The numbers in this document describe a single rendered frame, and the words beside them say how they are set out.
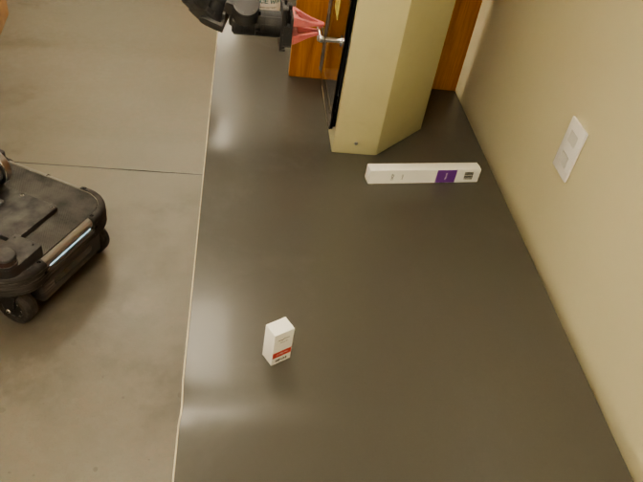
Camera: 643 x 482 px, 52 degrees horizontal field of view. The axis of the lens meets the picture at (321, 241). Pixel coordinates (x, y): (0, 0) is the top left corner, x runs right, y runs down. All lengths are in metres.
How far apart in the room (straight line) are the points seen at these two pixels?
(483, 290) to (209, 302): 0.53
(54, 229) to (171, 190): 0.70
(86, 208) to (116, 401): 0.72
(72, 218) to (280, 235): 1.27
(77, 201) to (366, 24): 1.44
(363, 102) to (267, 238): 0.42
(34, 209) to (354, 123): 1.32
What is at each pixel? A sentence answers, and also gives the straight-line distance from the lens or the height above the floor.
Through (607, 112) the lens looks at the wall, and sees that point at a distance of 1.33.
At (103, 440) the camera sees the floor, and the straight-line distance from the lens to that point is 2.15.
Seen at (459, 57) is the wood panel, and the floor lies 1.04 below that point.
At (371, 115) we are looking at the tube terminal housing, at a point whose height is 1.05.
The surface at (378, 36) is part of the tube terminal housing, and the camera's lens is 1.47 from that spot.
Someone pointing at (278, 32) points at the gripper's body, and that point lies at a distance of 1.54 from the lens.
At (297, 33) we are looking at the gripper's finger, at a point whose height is 1.19.
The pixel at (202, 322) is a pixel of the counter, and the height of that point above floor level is 0.94.
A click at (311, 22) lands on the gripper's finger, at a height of 1.22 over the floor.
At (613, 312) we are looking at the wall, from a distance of 1.26.
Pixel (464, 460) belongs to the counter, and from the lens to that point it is 1.08.
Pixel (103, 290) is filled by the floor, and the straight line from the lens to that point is 2.54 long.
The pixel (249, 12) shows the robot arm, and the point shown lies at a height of 1.25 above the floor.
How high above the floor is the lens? 1.81
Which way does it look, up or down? 41 degrees down
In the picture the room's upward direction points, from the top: 10 degrees clockwise
